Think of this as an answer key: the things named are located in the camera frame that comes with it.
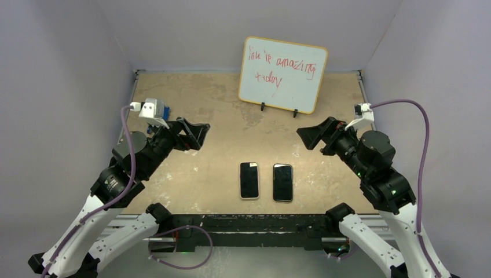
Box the black phone case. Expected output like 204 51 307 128
272 163 294 203

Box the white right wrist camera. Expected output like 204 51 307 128
345 103 375 131

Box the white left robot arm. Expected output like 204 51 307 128
28 118 210 277

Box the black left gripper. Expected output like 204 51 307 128
142 116 210 178

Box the clear white phone case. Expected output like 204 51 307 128
239 161 261 200

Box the purple phone black screen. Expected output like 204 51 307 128
240 162 259 199

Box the blue and black stapler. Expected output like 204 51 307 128
162 105 170 121

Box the whiteboard with red writing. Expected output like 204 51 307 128
238 36 328 114

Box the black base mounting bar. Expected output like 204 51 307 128
151 214 355 256

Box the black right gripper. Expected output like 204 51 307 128
297 116 370 178

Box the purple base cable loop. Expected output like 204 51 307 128
148 225 213 270

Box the silver phone black screen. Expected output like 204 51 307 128
273 164 293 202

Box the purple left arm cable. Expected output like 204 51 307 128
40 105 141 278

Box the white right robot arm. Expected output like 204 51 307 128
296 117 454 277

